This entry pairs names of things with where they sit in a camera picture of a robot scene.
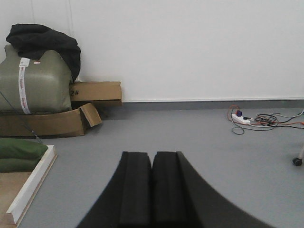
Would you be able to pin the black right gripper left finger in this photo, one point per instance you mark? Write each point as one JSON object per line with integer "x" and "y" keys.
{"x": 126, "y": 200}

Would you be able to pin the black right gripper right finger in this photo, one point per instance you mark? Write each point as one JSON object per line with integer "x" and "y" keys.
{"x": 181, "y": 198}

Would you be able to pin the open flat cardboard box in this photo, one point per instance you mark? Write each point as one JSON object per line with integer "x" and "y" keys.
{"x": 65, "y": 124}

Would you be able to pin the white power strip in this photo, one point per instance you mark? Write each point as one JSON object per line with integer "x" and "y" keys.
{"x": 240, "y": 119}

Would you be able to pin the long cardboard box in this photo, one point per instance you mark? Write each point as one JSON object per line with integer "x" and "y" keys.
{"x": 101, "y": 94}

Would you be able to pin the plywood base platform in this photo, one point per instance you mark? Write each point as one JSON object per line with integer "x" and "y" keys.
{"x": 10, "y": 184}

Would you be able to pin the chair caster wheel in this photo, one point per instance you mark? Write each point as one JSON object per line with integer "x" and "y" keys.
{"x": 298, "y": 161}

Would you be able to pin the lower green sandbag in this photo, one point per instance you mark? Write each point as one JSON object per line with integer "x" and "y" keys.
{"x": 17, "y": 165}

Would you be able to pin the green sandbag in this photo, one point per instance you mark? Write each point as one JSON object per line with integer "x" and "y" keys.
{"x": 17, "y": 165}
{"x": 21, "y": 149}

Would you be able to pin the upper green sandbag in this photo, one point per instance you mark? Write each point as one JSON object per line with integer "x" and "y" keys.
{"x": 21, "y": 149}

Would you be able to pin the large olive woven sack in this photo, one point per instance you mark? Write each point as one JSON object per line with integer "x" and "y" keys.
{"x": 46, "y": 83}

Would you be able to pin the black cloth on sack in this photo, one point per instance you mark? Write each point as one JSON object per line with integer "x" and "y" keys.
{"x": 33, "y": 40}

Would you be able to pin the white wooden edge rail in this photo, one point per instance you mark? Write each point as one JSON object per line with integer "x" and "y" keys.
{"x": 21, "y": 203}

